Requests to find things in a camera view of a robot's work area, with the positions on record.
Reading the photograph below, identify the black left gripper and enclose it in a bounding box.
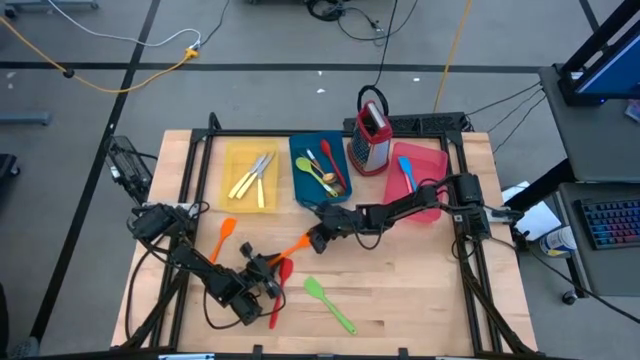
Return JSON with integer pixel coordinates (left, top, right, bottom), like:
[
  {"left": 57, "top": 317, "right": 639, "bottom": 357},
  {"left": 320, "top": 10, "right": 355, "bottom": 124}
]
[{"left": 239, "top": 241, "right": 285, "bottom": 300}]

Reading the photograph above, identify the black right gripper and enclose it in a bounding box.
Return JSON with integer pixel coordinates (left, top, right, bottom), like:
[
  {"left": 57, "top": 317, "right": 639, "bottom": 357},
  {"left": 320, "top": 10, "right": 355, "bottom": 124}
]
[{"left": 306, "top": 202, "right": 364, "bottom": 254}]

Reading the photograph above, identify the red silicone spatula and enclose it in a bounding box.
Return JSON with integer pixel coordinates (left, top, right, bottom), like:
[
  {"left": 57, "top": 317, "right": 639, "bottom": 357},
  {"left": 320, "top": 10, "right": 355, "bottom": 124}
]
[{"left": 268, "top": 257, "right": 295, "bottom": 330}]

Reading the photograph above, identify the orange silicone spatula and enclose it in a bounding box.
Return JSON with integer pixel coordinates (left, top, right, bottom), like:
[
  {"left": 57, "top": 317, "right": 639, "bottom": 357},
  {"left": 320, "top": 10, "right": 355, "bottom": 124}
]
[{"left": 267, "top": 233, "right": 314, "bottom": 267}]

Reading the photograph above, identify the brown wooden spoon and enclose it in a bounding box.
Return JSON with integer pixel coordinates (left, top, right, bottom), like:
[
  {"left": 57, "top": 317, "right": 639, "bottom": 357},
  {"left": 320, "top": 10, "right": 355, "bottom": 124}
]
[{"left": 304, "top": 147, "right": 347, "bottom": 197}]

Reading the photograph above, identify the orange silicone spoon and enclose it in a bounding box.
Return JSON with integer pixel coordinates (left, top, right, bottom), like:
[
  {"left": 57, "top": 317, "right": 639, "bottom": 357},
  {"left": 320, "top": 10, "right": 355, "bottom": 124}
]
[{"left": 208, "top": 216, "right": 238, "bottom": 265}]

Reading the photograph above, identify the gold metal spoon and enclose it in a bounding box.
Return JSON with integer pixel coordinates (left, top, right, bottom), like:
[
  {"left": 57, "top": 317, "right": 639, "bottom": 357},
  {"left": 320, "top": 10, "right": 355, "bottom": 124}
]
[{"left": 302, "top": 154, "right": 337, "bottom": 185}]

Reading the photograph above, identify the light green spoon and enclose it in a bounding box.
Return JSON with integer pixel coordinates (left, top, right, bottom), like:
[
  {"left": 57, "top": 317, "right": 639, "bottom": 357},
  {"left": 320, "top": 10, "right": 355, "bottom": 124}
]
[{"left": 294, "top": 156, "right": 340, "bottom": 198}]

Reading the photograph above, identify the red silicone spoon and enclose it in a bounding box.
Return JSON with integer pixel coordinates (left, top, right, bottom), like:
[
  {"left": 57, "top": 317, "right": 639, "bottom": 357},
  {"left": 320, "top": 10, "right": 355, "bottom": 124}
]
[{"left": 319, "top": 138, "right": 349, "bottom": 192}]

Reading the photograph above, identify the blue silicone spatula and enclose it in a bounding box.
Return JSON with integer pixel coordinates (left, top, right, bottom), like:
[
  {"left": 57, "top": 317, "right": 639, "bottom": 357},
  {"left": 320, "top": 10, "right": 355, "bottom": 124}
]
[{"left": 397, "top": 155, "right": 419, "bottom": 194}]

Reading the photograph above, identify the green silicone spatula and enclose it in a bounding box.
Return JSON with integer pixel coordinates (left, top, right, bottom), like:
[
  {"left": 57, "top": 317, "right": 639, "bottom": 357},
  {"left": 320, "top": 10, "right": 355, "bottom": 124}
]
[{"left": 303, "top": 276, "right": 358, "bottom": 336}]

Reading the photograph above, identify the blue plastic bin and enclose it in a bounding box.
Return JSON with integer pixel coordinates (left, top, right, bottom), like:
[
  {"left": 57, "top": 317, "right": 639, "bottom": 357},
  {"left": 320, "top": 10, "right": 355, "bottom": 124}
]
[{"left": 288, "top": 130, "right": 354, "bottom": 209}]

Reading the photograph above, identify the red-trimmed metal box grater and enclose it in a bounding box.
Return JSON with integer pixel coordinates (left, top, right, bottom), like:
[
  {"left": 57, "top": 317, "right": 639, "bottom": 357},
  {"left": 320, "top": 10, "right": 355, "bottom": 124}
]
[{"left": 347, "top": 99, "right": 395, "bottom": 177}]

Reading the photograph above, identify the yellow plastic bin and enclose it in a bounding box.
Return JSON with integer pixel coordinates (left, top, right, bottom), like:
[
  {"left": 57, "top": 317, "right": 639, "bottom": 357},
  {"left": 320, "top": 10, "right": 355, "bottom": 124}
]
[{"left": 218, "top": 139, "right": 280, "bottom": 215}]

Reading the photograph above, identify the pink plastic bin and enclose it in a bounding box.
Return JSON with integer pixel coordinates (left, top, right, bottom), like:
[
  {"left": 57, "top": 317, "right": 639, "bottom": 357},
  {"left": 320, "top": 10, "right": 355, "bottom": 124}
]
[{"left": 382, "top": 141, "right": 450, "bottom": 224}]

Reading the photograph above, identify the black power supply box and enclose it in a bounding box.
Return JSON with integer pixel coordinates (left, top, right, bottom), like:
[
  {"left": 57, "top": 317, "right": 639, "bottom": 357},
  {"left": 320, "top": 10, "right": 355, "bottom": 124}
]
[{"left": 104, "top": 135, "right": 154, "bottom": 201}]

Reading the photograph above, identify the white paper sheet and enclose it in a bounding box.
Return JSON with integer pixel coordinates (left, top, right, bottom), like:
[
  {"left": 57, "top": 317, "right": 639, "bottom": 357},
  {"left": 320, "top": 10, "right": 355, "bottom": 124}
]
[{"left": 502, "top": 180, "right": 564, "bottom": 242}]

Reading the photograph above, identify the white and yellow bottle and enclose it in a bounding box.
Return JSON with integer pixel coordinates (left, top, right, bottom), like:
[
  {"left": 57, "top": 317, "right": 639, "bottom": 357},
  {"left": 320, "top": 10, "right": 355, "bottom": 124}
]
[{"left": 539, "top": 225, "right": 578, "bottom": 258}]

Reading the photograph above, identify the black floor object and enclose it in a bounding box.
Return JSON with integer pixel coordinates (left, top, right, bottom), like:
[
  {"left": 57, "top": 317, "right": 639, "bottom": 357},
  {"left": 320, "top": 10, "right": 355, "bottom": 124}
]
[{"left": 0, "top": 153, "right": 21, "bottom": 182}]

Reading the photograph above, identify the grey metal floor bar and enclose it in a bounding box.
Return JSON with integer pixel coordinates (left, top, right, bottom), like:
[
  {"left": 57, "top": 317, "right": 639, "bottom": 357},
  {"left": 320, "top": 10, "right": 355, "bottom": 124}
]
[{"left": 0, "top": 112, "right": 51, "bottom": 127}]

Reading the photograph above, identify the grey desk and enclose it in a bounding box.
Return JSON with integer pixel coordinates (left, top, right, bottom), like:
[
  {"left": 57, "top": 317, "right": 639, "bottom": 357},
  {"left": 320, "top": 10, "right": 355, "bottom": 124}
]
[{"left": 537, "top": 64, "right": 640, "bottom": 184}]

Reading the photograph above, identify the grey keyboard shelf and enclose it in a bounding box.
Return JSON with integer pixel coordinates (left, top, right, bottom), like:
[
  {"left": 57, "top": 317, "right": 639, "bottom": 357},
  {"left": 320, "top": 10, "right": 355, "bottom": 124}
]
[{"left": 557, "top": 182, "right": 640, "bottom": 296}]

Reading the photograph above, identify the rainbow backlit keyboard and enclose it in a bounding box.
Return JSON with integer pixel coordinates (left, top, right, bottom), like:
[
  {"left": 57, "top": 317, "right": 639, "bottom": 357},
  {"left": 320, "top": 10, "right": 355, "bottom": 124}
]
[{"left": 579, "top": 197, "right": 640, "bottom": 251}]

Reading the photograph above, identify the computer monitor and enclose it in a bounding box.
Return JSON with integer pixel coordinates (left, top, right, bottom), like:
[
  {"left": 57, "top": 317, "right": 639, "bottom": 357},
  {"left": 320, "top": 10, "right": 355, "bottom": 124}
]
[{"left": 572, "top": 29, "right": 640, "bottom": 99}]

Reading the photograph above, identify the black aluminium table frame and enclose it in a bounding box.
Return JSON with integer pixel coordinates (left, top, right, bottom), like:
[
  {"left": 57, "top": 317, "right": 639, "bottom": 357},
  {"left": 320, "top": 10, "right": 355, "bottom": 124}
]
[{"left": 119, "top": 112, "right": 539, "bottom": 359}]

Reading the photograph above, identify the black looped cable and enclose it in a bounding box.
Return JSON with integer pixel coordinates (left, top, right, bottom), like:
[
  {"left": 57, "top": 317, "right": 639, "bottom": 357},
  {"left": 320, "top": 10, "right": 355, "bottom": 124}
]
[{"left": 356, "top": 84, "right": 390, "bottom": 119}]

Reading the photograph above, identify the black floor cable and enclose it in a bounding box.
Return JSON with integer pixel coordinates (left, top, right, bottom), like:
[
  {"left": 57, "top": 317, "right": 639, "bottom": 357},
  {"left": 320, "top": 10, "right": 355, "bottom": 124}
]
[{"left": 372, "top": 0, "right": 399, "bottom": 89}]

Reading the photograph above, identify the yellow extension cable with plug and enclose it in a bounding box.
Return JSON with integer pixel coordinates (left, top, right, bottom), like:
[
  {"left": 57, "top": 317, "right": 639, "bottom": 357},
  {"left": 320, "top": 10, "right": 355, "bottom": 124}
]
[{"left": 0, "top": 17, "right": 200, "bottom": 95}]

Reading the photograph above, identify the black coiled cable bundle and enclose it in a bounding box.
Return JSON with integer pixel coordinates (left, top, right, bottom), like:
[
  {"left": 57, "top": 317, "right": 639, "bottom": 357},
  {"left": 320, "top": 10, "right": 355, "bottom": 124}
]
[{"left": 304, "top": 0, "right": 346, "bottom": 22}]

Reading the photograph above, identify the white floor cable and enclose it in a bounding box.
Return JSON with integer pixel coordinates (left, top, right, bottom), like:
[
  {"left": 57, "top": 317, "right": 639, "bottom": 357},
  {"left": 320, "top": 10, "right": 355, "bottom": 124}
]
[{"left": 47, "top": 0, "right": 202, "bottom": 50}]

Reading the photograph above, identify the yellow floor cable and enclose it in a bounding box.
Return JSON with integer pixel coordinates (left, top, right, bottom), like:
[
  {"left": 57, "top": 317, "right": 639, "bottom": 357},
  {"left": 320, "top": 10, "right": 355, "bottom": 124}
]
[{"left": 432, "top": 0, "right": 474, "bottom": 114}]

